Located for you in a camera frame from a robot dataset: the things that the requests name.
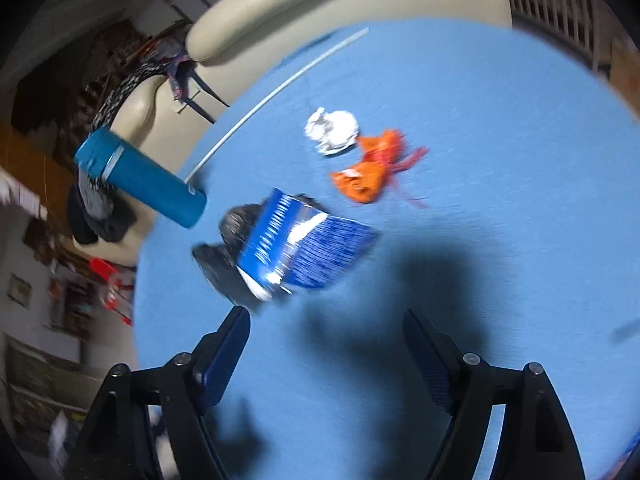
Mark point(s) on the blue clear plastic package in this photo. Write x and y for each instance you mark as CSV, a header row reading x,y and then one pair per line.
x,y
320,255

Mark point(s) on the white paper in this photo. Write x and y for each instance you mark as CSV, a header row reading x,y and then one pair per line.
x,y
335,127

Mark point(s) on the grey knitted cloth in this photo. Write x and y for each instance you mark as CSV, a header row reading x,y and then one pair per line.
x,y
95,195

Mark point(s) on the cream leather sofa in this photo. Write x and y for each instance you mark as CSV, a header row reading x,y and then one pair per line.
x,y
280,15

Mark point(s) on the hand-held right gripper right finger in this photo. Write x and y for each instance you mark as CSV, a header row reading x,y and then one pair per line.
x,y
430,360

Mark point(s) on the orange plastic bag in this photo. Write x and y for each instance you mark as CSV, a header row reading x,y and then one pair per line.
x,y
365,180

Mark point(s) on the dark jacket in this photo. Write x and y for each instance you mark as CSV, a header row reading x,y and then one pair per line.
x,y
110,225

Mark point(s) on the black plastic bag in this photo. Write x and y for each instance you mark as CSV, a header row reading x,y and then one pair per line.
x,y
220,265

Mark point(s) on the black floral cloth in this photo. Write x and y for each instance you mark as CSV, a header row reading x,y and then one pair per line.
x,y
120,95

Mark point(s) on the thin white rod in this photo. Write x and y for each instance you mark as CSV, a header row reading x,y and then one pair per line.
x,y
250,112

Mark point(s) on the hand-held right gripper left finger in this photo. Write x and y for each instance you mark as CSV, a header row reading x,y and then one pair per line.
x,y
225,355

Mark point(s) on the blue tablecloth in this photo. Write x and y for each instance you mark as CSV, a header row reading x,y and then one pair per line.
x,y
500,160

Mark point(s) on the blue metal bottle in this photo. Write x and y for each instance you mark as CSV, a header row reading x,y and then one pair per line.
x,y
145,182

